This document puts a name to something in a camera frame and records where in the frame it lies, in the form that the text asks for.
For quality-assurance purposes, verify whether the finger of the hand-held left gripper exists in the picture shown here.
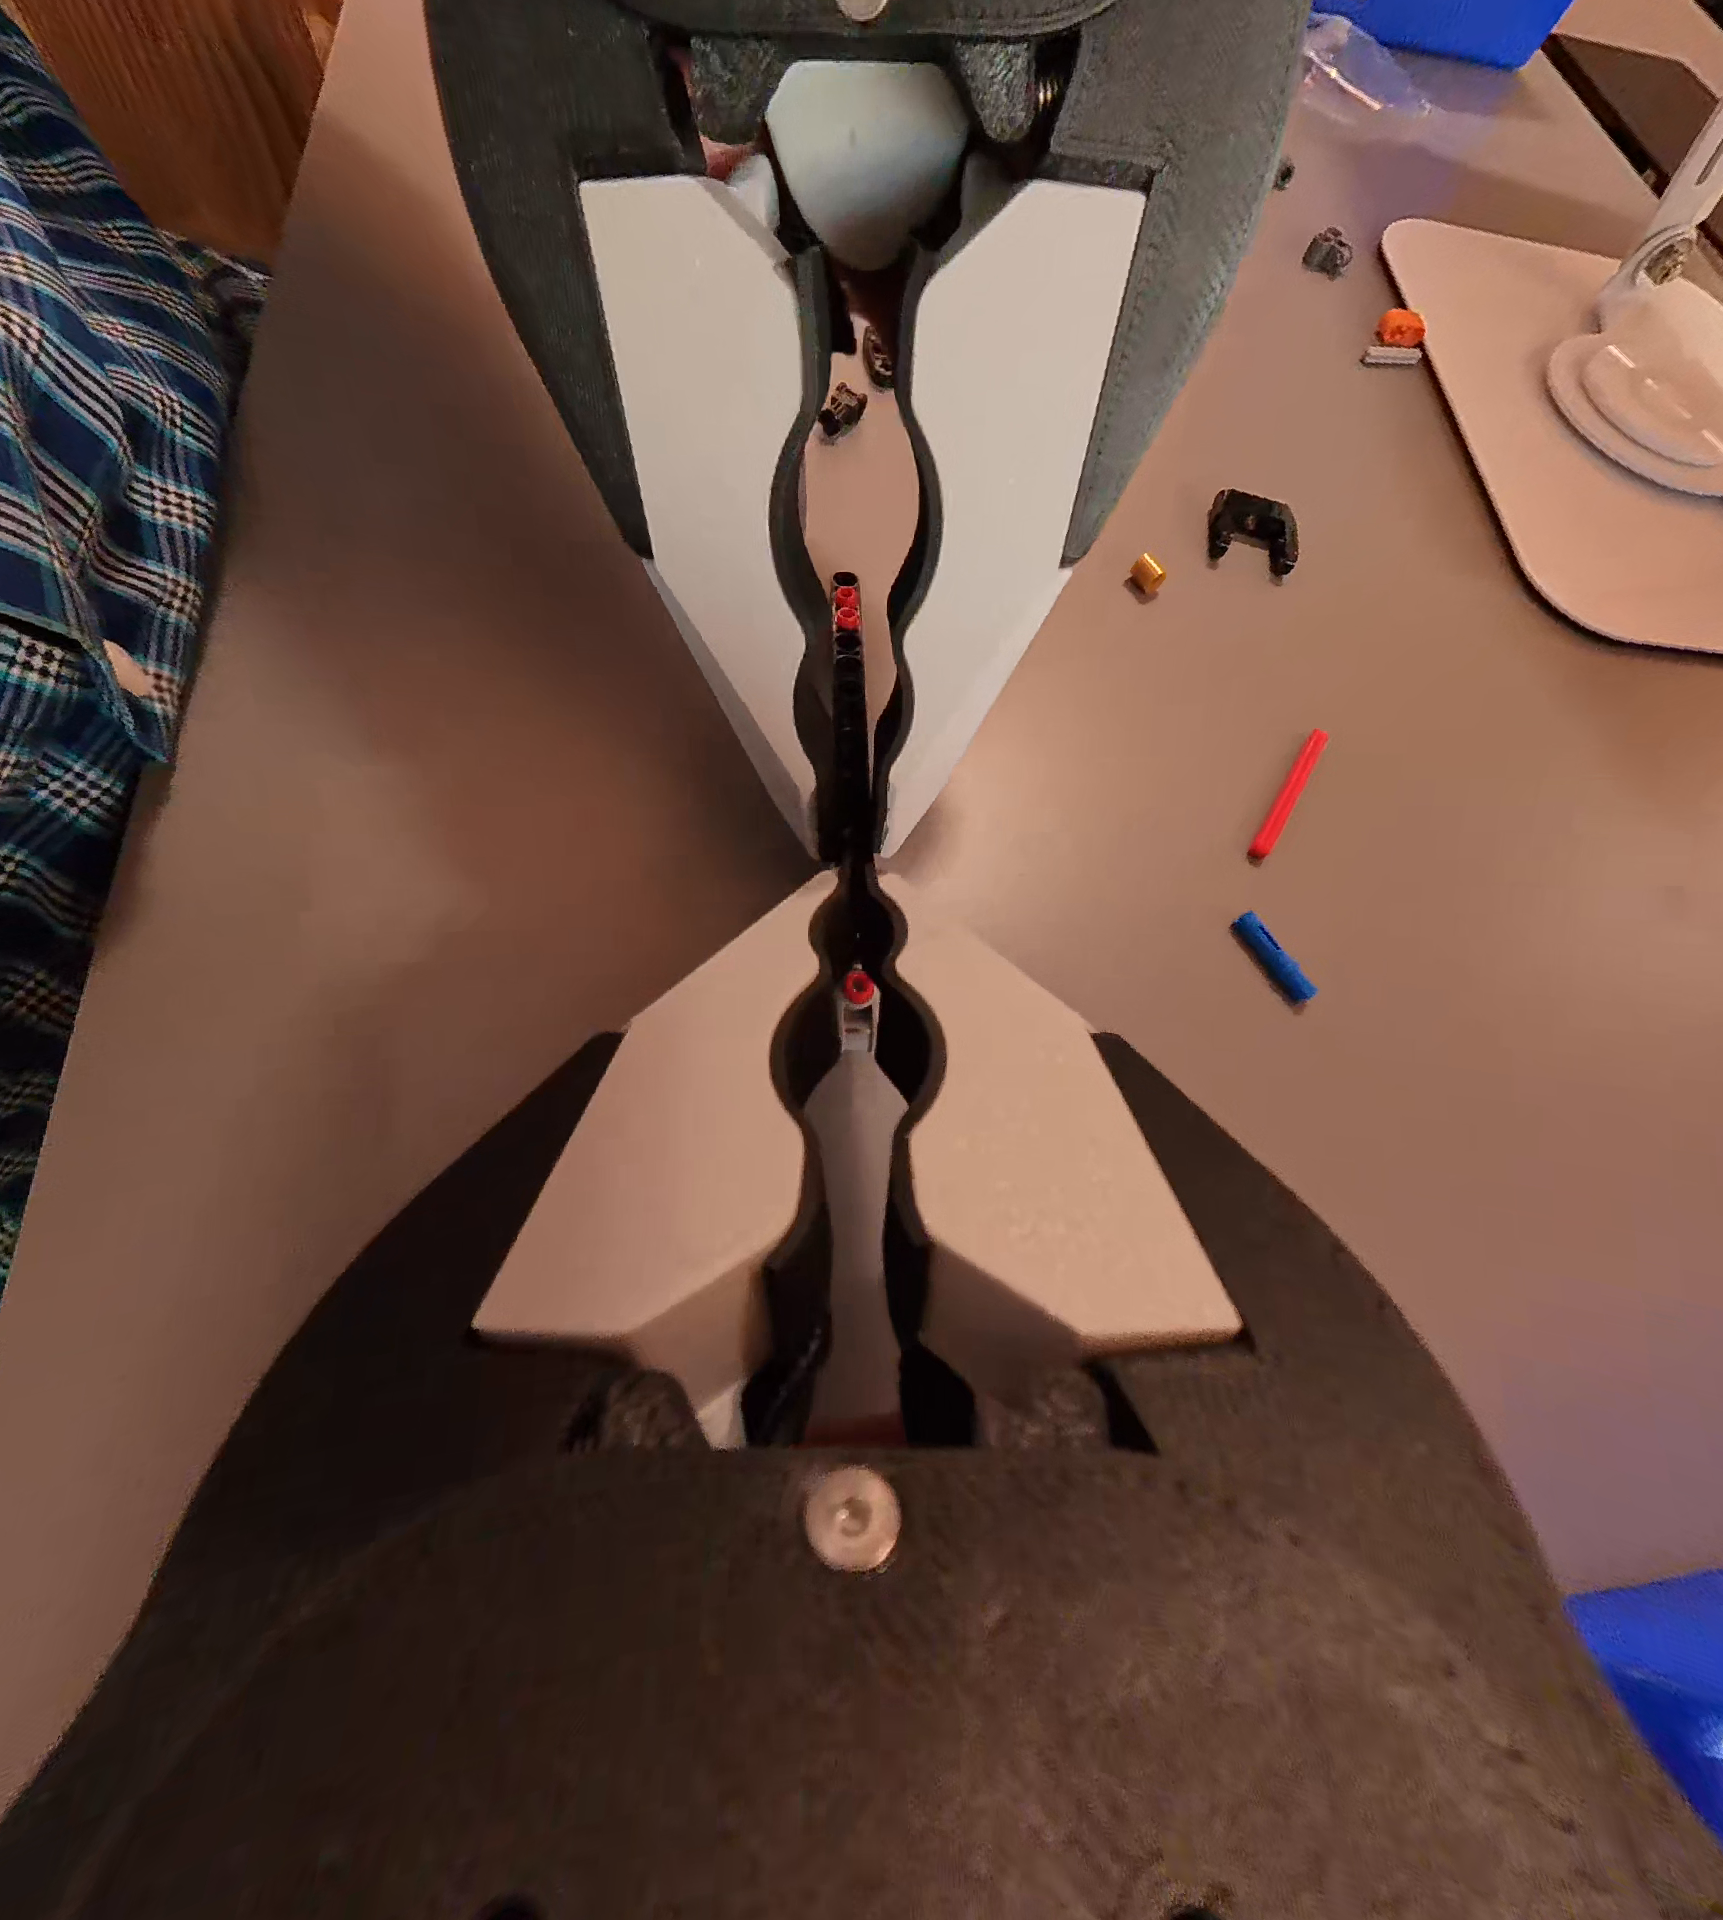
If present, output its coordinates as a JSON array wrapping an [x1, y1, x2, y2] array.
[[578, 169, 836, 859], [877, 177, 1158, 861]]

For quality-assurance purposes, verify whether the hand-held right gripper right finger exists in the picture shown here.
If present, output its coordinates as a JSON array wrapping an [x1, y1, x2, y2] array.
[[861, 869, 1241, 1449]]

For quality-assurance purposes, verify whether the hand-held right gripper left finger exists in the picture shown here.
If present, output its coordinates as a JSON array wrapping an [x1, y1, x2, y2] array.
[[470, 867, 863, 1449]]

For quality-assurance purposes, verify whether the black lego beam assembly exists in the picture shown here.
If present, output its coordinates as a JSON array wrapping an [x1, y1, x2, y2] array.
[[800, 570, 910, 1427]]

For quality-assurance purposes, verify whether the blue lego pin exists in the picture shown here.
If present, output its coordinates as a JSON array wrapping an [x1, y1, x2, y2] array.
[[1229, 912, 1317, 1006]]

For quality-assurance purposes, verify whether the red lego axle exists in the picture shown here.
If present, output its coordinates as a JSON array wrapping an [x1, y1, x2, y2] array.
[[1247, 729, 1331, 861]]

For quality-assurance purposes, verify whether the clear plastic bag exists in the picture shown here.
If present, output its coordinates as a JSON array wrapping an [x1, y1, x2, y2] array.
[[1303, 15, 1433, 124]]

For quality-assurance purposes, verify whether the blue plastic bin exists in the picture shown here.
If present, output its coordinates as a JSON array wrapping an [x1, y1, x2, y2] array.
[[1312, 0, 1574, 74], [1564, 1554, 1723, 1920]]

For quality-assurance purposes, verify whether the dark flat panel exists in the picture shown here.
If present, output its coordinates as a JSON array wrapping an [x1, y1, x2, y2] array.
[[1543, 24, 1723, 324]]

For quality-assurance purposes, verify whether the plaid shirt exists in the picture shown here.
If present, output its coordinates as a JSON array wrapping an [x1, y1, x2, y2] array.
[[0, 0, 269, 1480]]

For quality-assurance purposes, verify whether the black u-shaped lego bracket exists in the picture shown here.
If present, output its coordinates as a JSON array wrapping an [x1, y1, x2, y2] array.
[[1206, 489, 1300, 574]]

